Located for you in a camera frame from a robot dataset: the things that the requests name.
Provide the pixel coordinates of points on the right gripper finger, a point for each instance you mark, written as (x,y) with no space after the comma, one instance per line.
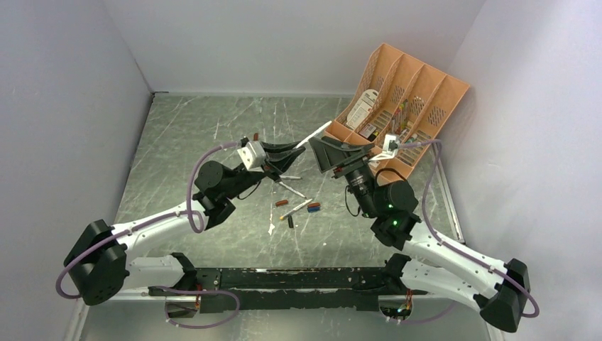
(328,153)
(346,147)

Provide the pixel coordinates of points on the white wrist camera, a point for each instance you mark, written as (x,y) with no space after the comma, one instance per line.
(253,156)
(391,146)

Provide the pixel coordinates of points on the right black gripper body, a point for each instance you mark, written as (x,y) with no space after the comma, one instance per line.
(351,163)

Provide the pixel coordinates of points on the white product card package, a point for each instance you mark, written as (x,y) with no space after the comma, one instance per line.
(361,109)

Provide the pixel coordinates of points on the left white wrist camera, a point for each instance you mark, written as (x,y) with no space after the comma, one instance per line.
(253,156)

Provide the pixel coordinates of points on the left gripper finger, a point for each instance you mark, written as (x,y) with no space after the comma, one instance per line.
(281,148)
(283,161)

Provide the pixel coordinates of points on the aluminium rail frame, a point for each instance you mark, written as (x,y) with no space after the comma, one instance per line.
(387,280)

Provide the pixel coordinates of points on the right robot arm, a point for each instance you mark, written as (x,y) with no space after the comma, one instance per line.
(427,260)

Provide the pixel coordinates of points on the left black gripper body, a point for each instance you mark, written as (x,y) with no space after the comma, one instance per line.
(271,168)

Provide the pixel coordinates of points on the markers in organizer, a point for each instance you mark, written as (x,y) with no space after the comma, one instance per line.
(393,123)

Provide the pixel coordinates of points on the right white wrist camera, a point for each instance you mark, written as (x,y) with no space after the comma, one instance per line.
(391,146)

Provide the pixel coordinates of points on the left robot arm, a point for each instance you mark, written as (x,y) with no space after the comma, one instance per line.
(108,259)

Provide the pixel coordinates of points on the orange plastic desk organizer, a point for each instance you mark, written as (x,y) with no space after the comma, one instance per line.
(397,94)

